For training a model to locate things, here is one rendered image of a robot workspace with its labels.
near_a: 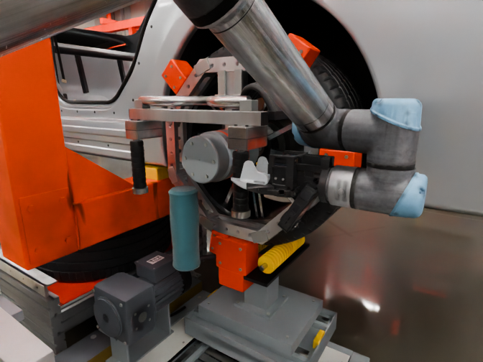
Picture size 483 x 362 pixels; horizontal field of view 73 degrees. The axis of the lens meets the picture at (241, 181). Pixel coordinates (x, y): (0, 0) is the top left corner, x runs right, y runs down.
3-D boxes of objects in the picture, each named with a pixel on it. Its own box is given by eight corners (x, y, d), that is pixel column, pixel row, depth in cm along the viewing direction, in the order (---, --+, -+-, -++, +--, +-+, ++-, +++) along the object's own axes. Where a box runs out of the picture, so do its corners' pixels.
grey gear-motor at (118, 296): (210, 320, 140) (208, 245, 131) (130, 391, 106) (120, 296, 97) (180, 306, 149) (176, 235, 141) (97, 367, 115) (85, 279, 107)
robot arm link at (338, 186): (358, 202, 62) (346, 214, 56) (334, 198, 65) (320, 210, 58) (361, 164, 61) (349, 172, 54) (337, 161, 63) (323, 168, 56)
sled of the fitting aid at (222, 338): (336, 330, 133) (337, 309, 131) (300, 396, 104) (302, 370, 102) (235, 291, 160) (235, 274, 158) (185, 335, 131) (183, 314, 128)
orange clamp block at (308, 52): (301, 81, 88) (321, 51, 84) (289, 80, 82) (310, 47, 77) (282, 67, 90) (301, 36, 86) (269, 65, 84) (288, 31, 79)
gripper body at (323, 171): (282, 149, 69) (339, 154, 63) (281, 188, 71) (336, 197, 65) (264, 154, 63) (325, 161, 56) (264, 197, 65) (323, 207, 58)
